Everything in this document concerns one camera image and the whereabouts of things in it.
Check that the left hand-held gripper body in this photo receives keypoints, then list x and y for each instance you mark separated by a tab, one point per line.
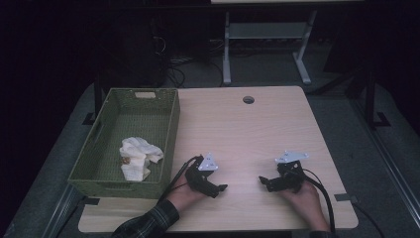
207	163

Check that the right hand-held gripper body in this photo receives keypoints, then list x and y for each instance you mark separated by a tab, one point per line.
290	172

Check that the person's right hand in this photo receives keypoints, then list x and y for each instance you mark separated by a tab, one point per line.
307	205

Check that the cream white cloth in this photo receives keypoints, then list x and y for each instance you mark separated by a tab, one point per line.
135	155

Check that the person's left hand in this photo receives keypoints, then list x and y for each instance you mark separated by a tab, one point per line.
183	198

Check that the black metal stand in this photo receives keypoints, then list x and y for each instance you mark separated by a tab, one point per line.
371	99

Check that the green woven basket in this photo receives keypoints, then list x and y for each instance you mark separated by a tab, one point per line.
138	122

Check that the grey tape piece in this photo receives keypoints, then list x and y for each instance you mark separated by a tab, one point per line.
345	197

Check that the aluminium floor rail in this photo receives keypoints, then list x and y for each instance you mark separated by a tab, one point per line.
389	165
61	211

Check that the grey metal table frame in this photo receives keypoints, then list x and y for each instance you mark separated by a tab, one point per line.
267	31

